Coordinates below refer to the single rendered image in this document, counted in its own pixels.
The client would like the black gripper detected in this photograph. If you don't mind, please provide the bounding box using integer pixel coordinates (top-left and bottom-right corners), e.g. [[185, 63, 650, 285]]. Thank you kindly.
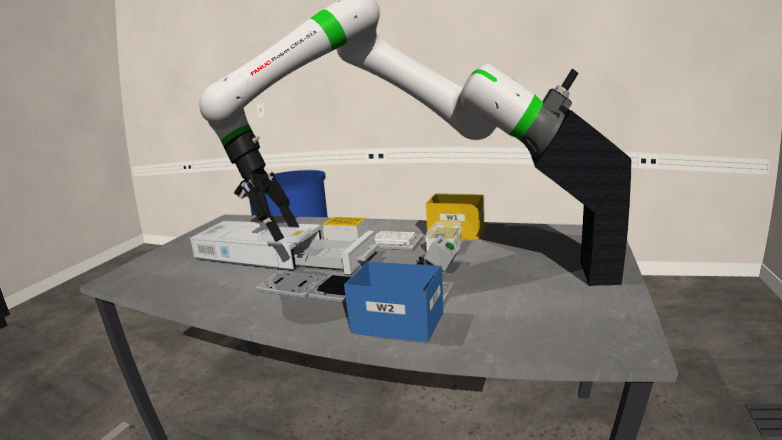
[[235, 150, 300, 242]]

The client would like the blue bin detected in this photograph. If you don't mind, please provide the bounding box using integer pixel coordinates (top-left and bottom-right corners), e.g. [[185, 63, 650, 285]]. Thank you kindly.
[[344, 261, 443, 342]]

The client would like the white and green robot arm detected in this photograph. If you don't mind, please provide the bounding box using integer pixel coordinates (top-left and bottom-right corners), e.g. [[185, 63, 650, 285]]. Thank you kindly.
[[199, 0, 579, 164]]

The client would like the yellow bin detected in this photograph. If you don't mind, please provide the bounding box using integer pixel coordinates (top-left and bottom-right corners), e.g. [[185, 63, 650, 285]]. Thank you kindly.
[[426, 194, 484, 240]]

